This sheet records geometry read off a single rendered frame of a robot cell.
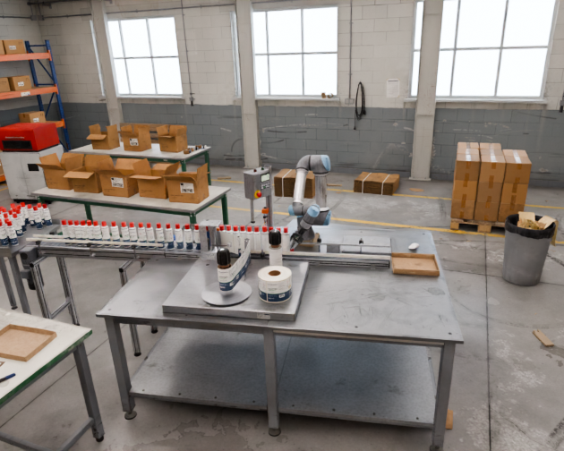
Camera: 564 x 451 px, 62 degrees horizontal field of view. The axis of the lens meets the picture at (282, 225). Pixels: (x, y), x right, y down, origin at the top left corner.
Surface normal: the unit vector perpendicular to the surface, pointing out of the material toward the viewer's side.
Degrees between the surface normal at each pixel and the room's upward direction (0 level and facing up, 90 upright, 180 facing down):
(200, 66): 90
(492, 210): 90
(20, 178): 90
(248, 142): 90
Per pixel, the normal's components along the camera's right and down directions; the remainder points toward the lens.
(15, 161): -0.18, 0.36
